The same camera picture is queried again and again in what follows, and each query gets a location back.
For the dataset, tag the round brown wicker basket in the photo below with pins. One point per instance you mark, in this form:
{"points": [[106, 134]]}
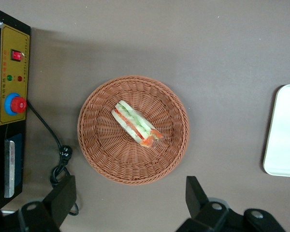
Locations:
{"points": [[106, 157]]}

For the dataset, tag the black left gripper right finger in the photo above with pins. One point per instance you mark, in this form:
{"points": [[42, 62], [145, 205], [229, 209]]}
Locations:
{"points": [[198, 200]]}

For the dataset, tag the plastic-wrapped sandwich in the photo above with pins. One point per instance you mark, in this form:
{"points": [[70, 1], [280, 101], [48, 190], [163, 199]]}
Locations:
{"points": [[133, 123]]}

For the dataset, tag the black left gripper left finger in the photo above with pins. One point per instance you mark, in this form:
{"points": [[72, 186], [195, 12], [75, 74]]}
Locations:
{"points": [[60, 200]]}

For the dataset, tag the grey metal bar on machine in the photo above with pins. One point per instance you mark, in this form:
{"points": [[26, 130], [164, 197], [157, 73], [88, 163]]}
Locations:
{"points": [[9, 169]]}

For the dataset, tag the red emergency stop button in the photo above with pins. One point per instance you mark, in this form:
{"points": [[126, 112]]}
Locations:
{"points": [[17, 105]]}

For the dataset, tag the red rocker power switch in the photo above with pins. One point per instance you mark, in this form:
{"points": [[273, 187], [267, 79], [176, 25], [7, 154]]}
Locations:
{"points": [[17, 56]]}

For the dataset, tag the cream plastic tray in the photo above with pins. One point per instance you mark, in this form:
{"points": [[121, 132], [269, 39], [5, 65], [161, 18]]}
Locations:
{"points": [[285, 130]]}

